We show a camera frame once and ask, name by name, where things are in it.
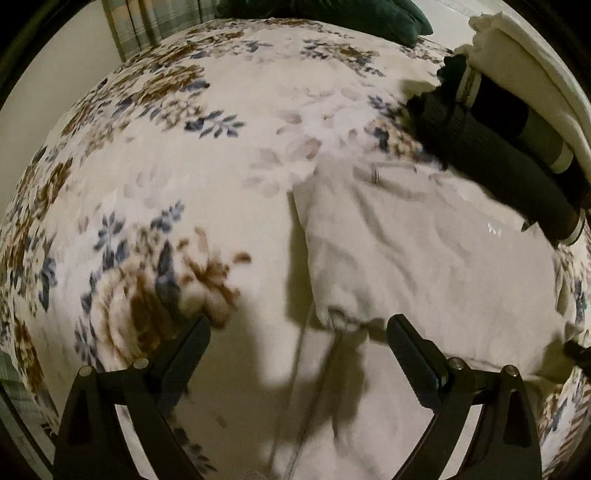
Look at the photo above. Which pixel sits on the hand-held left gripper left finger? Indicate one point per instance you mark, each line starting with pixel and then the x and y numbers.
pixel 184 364

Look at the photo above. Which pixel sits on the dark green pillow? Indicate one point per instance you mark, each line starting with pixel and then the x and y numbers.
pixel 351 16

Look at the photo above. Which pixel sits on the black ribbed folded cloth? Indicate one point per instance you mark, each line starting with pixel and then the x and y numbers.
pixel 489 152

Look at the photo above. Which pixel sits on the floral printed blanket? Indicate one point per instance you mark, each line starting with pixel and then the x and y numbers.
pixel 175 152

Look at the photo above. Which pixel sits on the black and grey folded cloth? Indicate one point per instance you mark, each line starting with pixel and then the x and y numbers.
pixel 521 115

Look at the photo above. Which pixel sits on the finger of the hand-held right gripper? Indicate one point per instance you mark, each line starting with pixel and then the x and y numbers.
pixel 579 353

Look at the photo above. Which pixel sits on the white cloth garment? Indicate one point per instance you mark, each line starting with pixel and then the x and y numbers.
pixel 415 258

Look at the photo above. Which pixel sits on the plaid curtain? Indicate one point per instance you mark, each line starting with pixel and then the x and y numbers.
pixel 147 23

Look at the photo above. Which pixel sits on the white folded cloth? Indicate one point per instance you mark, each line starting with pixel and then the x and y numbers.
pixel 531 60

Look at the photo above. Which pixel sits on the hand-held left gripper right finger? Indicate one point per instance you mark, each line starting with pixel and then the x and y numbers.
pixel 413 364

